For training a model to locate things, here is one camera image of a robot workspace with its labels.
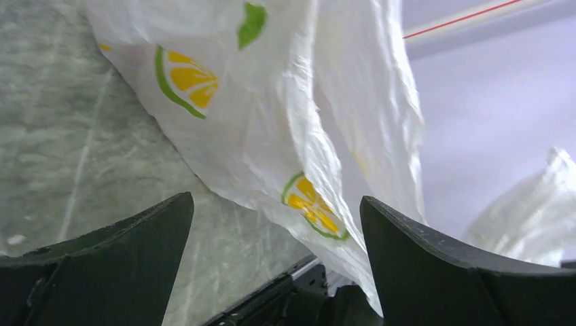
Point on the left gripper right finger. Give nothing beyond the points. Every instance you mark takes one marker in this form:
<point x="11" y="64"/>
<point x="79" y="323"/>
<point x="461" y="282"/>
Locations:
<point x="425" y="277"/>

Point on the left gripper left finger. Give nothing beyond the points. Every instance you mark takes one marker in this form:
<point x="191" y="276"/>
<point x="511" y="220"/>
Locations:
<point x="121" y="274"/>

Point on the white pvc pipe frame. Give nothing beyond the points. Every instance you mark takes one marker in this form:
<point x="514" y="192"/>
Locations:
<point x="442" y="28"/>

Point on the white plastic bag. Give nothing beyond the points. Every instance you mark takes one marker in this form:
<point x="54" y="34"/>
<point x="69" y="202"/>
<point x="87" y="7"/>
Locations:
<point x="298" y="109"/>

